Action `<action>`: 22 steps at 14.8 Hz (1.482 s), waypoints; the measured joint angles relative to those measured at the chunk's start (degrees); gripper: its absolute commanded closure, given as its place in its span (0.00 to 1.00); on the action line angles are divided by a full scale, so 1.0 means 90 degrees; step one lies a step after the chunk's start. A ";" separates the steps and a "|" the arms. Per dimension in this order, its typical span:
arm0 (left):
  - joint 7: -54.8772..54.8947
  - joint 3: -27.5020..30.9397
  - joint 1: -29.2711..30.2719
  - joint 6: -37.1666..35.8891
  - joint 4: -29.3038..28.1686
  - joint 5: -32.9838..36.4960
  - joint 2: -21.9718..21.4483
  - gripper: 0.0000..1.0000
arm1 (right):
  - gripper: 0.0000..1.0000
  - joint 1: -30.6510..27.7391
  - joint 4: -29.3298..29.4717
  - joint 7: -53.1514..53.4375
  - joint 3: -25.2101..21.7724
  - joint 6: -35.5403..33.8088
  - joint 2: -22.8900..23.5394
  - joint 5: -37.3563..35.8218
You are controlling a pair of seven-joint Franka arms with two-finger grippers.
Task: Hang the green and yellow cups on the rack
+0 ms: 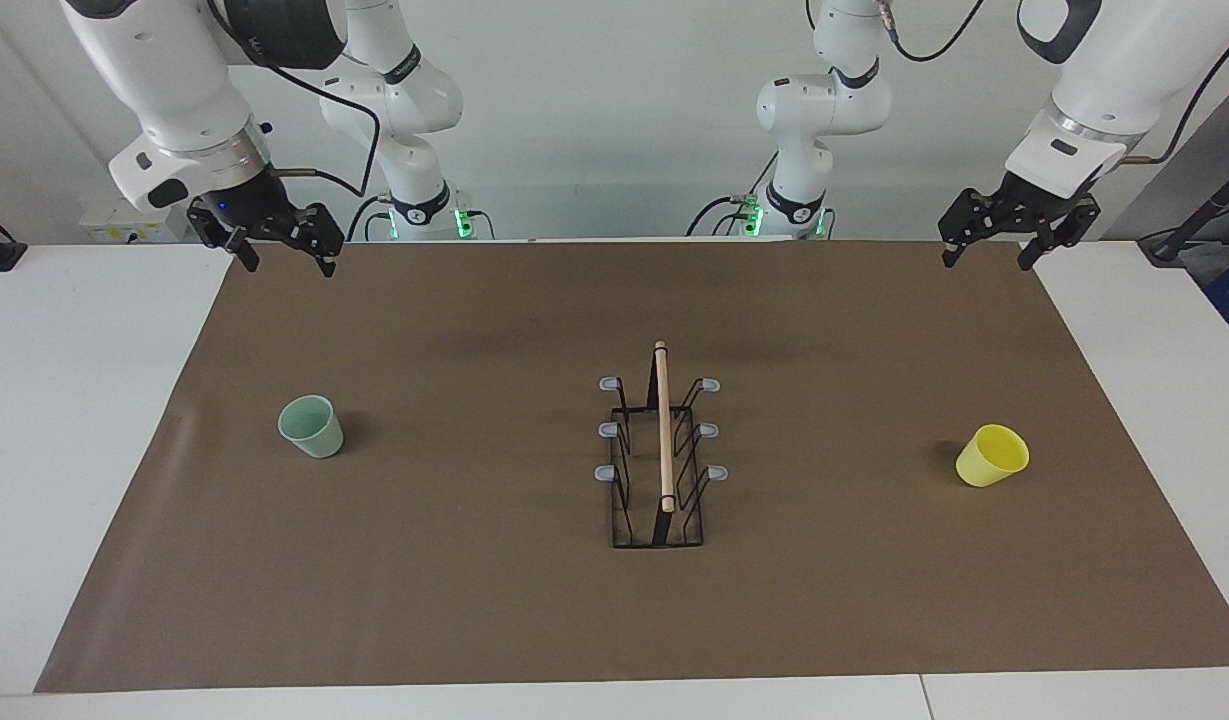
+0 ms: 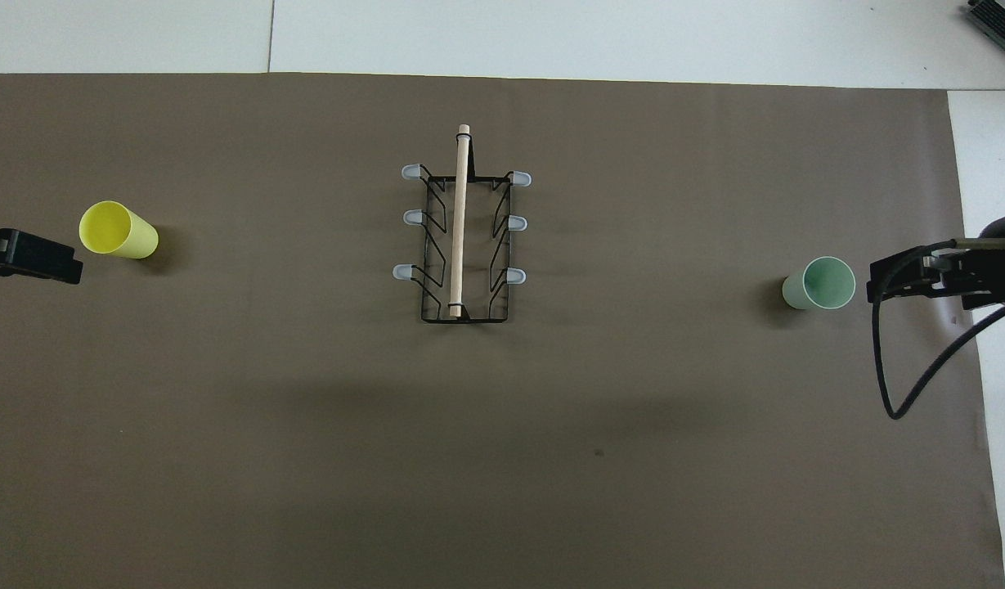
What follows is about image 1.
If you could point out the pale green plastic cup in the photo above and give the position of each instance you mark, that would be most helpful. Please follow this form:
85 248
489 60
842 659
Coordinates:
319 435

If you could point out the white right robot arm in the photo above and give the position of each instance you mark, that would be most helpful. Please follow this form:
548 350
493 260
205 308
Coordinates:
174 80

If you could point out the black stand pole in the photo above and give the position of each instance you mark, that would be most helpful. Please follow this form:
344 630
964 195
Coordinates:
1209 205

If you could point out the yellow plastic cup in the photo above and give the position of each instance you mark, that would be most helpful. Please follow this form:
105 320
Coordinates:
979 465

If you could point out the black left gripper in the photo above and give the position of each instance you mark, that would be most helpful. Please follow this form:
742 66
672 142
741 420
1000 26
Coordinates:
1034 210

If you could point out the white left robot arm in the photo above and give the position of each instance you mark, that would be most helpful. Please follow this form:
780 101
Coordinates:
1114 90

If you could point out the brown table mat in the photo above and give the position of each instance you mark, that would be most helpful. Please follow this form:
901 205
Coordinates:
474 580

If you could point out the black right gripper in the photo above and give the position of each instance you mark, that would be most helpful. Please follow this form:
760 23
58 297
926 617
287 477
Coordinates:
239 205

